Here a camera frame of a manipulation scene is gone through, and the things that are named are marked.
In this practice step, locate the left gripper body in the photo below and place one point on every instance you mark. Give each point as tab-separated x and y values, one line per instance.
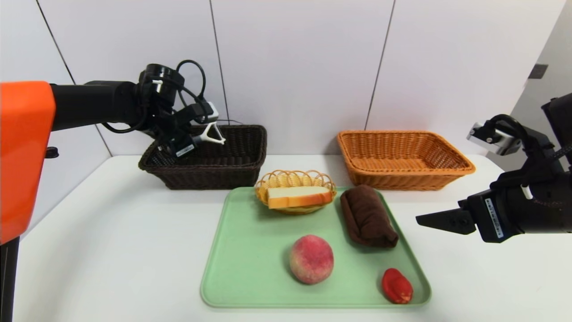
183	149

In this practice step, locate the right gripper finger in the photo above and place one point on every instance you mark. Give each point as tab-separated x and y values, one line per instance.
451	220

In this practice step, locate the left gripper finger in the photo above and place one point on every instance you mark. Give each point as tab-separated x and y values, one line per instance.
193	138

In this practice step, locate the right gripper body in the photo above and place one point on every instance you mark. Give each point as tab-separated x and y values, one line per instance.
493	218

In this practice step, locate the brown towel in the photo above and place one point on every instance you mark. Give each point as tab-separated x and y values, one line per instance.
367	219

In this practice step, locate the white bread slice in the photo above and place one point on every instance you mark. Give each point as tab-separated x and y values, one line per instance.
298	197

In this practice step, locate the pink peach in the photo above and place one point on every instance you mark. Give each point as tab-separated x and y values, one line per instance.
311	260

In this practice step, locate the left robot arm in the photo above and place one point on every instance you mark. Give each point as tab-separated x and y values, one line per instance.
89	105

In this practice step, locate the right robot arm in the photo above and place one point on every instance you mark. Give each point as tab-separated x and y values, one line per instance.
549	210

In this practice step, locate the dark brown wicker basket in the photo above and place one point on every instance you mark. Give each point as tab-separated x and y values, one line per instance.
223	172

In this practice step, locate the orange wicker basket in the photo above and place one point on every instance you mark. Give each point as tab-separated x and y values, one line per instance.
402	179

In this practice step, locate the small round yellow wicker basket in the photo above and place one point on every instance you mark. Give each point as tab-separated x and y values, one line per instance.
290	179

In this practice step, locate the red tomato piece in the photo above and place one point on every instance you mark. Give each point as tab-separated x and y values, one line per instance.
396	287

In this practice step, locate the light green plastic tray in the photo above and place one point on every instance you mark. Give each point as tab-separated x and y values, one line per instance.
259	268

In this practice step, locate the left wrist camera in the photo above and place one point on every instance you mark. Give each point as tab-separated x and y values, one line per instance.
211	112

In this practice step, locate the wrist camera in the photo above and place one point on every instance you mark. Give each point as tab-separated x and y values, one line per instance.
211	112
494	138

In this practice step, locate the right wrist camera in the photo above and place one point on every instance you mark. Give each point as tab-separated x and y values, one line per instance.
494	138

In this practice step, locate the dark wall fixture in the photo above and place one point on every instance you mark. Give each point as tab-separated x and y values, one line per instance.
537	71

